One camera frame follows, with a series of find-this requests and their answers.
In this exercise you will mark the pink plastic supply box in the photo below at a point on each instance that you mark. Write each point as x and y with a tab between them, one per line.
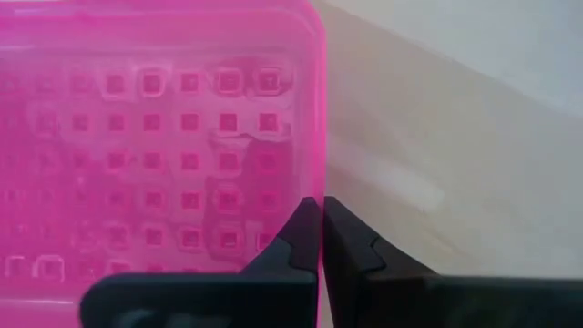
150	136

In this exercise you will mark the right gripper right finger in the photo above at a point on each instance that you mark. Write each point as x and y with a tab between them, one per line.
410	300

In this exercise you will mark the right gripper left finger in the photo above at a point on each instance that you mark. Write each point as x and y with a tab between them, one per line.
228	300

